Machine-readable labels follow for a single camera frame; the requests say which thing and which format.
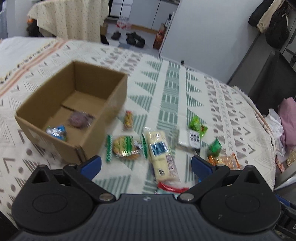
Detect blue candy snack packet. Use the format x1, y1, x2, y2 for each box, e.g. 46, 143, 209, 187
46, 125, 67, 141

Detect purple snack packet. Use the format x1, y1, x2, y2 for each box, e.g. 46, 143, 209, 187
68, 111, 94, 129

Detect dark green snack packet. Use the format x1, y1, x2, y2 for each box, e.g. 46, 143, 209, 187
207, 138, 222, 157

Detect orange cracker packet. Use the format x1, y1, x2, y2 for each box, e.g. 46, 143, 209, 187
208, 153, 240, 170

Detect red snack packet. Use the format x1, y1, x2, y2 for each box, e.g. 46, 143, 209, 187
157, 182, 189, 194

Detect black white cake packet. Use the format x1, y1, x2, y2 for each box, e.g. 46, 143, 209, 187
178, 129, 201, 149

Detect long cream bread packet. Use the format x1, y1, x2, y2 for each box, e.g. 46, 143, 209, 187
142, 129, 179, 183

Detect green round biscuit packet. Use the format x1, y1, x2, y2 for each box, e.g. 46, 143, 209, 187
106, 135, 147, 162

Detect light green snack packet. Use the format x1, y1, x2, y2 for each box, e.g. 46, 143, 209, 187
189, 116, 208, 138

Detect brown cardboard box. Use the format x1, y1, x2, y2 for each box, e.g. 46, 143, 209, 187
15, 61, 128, 164

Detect small yellow candy packet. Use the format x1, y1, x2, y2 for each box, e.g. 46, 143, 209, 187
123, 110, 133, 131

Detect patterned white bed cover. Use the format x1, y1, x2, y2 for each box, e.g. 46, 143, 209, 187
1, 37, 276, 217

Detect white crumpled cloth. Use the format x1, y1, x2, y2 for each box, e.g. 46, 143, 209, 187
264, 108, 286, 158

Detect pink pillow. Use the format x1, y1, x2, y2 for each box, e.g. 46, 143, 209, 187
277, 97, 296, 152

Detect single black slipper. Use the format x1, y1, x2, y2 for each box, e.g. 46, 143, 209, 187
111, 31, 121, 41

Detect red oil bottle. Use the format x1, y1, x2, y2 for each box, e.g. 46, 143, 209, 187
152, 23, 167, 50

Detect black shoes pair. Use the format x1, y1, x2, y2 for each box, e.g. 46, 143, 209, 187
126, 32, 145, 48

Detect round table dotted cloth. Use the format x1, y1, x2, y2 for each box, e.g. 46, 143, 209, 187
28, 0, 109, 42

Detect hanging dark clothes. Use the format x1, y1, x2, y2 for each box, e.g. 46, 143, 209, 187
248, 1, 290, 49

